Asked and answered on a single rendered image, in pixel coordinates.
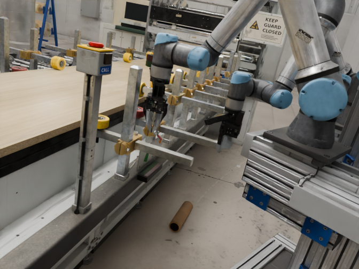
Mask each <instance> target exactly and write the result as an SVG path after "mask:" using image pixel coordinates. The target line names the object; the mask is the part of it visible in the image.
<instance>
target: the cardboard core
mask: <svg viewBox="0 0 359 269"><path fill-rule="evenodd" d="M192 208H193V205H192V203H191V202H189V201H185V202H184V203H183V204H182V206H181V207H180V209H179V210H178V212H177V213H176V215H175V216H174V218H173V219H172V221H171V222H170V224H169V228H170V230H171V231H173V232H178V231H179V230H180V229H181V227H182V225H183V224H184V222H185V220H186V218H187V217H188V215H189V213H190V212H191V210H192Z"/></svg>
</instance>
